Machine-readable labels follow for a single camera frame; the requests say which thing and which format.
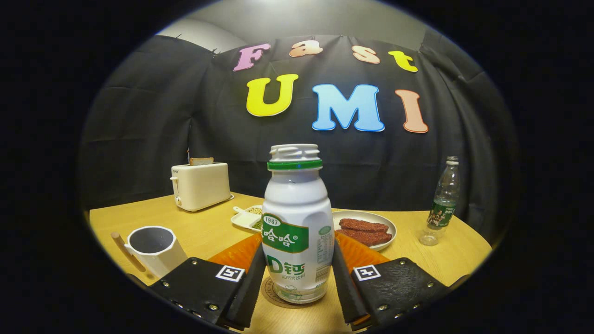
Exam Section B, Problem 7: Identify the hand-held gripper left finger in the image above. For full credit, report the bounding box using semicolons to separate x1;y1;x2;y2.
148;232;267;331

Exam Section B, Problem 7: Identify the white cup wooden handle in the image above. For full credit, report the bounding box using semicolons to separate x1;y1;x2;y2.
110;226;188;279

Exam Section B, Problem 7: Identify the red-brown meat slice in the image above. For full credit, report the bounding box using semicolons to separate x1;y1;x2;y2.
339;218;389;233
335;228;393;247

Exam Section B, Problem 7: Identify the cream toaster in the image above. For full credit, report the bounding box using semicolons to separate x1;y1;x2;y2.
170;162;234;212

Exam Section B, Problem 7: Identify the wooden table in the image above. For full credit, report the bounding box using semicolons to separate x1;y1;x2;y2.
88;192;492;334

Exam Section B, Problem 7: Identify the round cork coaster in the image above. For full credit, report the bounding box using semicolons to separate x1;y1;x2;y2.
260;276;328;309

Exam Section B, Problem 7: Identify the white juice bottle green label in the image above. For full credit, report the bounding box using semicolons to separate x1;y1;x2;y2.
261;143;336;304

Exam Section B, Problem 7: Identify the clear plastic water bottle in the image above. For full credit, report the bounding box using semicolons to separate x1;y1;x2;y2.
419;156;461;246

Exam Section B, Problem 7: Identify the white divided bean dish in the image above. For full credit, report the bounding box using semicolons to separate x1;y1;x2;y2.
231;205;264;232

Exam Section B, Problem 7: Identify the white round plate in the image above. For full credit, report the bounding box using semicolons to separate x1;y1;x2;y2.
332;210;397;252

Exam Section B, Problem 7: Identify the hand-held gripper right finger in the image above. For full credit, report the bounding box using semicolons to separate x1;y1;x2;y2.
330;231;452;331

